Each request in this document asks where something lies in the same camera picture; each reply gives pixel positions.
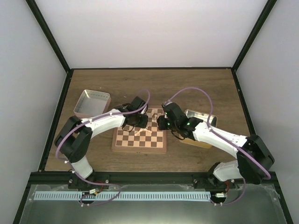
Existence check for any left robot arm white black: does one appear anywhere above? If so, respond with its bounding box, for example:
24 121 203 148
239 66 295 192
54 96 148 189

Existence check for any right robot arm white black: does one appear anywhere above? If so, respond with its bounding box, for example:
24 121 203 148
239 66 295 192
157 102 275 188

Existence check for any light wooden chess rook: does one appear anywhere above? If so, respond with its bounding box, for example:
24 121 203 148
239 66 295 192
153 114 159 122

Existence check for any wooden chess board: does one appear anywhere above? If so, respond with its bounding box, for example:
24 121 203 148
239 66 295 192
112 105 167 154

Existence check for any yellow metal tin tray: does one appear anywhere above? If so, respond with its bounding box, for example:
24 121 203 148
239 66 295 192
178 109 218 149

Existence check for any pink metal tin tray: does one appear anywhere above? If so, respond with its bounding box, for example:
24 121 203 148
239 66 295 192
73 90 111 118

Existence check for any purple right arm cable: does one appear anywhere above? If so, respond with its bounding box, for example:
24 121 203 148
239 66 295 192
163 87 271 207

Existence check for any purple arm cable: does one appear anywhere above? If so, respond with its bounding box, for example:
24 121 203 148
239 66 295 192
163 87 271 207
55 88 150 207

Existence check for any light blue slotted cable duct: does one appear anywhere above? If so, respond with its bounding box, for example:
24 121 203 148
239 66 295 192
33 191 211 202

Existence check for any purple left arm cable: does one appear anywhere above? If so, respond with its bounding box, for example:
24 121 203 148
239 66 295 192
55 88 150 207

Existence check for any black aluminium frame rail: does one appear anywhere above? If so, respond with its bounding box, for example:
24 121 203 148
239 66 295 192
29 171 277 187

